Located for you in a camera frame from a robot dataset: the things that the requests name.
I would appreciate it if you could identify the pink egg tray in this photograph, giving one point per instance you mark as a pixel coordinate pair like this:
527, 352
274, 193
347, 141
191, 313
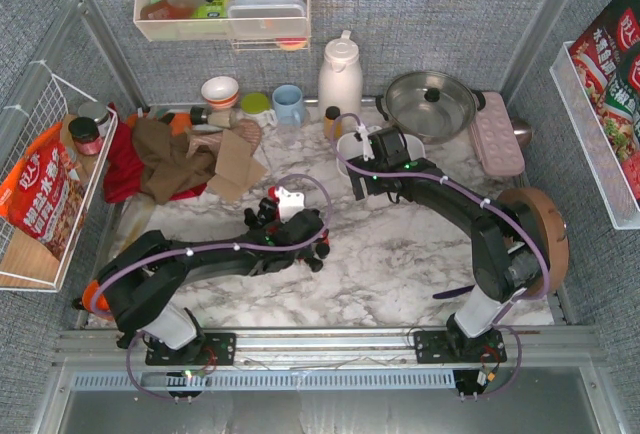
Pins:
494, 141

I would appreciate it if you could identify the clear glass cup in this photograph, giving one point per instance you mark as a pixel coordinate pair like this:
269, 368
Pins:
288, 135

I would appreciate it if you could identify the silver lid jar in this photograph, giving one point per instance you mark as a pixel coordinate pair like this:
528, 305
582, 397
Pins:
97, 112

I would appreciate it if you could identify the orange snack bag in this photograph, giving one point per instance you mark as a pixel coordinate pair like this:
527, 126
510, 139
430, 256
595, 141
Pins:
39, 195

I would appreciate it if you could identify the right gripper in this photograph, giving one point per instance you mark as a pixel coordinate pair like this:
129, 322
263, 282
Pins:
358, 185

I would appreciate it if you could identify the orange juice bottle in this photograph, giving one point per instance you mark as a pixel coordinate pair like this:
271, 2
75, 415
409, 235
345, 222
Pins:
332, 126

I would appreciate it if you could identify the black coffee capsule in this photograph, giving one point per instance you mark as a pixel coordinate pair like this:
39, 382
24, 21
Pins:
251, 220
316, 261

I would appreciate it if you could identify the blue mug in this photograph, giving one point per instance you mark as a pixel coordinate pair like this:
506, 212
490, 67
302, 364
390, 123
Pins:
288, 104

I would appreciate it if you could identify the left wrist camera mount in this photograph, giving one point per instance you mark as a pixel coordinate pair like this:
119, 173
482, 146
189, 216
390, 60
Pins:
289, 203

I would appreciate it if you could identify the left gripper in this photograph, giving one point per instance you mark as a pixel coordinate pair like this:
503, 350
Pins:
310, 250

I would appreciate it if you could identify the red cloth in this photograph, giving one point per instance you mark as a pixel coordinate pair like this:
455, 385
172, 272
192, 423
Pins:
123, 177

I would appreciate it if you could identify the brown cardboard piece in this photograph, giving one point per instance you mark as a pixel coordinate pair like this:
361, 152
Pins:
236, 170

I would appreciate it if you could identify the black bottle cap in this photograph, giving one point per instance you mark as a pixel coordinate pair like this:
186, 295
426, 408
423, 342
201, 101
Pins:
198, 115

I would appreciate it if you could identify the red coffee capsule top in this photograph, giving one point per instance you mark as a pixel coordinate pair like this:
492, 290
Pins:
272, 193

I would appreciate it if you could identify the steel ladle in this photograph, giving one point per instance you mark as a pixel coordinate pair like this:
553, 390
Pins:
523, 132

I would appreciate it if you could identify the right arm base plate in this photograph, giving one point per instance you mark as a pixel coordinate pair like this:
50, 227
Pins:
442, 347

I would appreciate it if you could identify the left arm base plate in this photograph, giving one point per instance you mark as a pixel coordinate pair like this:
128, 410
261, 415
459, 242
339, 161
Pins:
211, 349

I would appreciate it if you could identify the round wooden cutting board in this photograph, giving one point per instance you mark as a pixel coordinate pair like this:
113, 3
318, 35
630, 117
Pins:
551, 226

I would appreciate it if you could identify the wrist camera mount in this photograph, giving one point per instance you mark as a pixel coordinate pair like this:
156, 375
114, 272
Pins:
289, 203
365, 136

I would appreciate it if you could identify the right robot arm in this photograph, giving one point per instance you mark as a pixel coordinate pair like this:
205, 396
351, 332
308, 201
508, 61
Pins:
509, 259

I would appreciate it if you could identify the cream wall basket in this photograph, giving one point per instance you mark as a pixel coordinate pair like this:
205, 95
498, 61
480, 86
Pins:
170, 20

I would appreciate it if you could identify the black coffee capsule left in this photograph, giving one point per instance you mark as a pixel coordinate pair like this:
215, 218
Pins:
251, 220

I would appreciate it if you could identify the green lid cup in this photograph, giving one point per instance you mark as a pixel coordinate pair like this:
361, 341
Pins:
256, 107

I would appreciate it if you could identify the clear plastic food container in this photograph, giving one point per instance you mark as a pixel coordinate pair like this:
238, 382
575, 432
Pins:
263, 19

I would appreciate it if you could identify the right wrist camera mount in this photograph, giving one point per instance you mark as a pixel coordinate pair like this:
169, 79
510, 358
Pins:
365, 136

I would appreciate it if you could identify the orange striped bowl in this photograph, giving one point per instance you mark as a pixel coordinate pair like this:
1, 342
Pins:
220, 92

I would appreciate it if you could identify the red seasoning packet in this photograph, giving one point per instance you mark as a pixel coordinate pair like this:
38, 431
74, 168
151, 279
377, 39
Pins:
606, 59

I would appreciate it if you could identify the steel pot with lid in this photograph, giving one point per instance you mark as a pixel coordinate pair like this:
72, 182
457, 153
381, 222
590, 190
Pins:
433, 106

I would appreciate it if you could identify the red lid jar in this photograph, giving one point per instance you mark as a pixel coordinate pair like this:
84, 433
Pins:
85, 136

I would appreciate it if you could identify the white plastic storage basket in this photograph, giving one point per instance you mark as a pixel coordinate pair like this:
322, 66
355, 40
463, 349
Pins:
349, 147

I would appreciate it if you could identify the brown cloth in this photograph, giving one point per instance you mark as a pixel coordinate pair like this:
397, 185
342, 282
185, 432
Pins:
168, 170

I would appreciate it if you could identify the white thermos jug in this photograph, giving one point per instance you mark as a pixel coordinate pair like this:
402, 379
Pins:
340, 81

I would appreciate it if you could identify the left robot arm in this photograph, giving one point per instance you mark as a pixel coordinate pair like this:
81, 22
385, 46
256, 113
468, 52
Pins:
136, 288

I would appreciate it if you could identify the white right wall basket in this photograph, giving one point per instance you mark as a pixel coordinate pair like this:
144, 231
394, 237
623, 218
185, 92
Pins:
613, 187

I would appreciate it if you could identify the purple knife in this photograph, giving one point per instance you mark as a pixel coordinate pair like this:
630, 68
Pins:
453, 293

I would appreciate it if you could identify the striped pink towel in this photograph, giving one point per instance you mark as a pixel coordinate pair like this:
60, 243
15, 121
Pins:
247, 130

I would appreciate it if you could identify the black coffee capsule bottom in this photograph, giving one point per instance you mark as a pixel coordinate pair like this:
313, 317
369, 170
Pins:
316, 261

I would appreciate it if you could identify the orange plate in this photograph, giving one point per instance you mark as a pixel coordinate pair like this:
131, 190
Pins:
180, 123

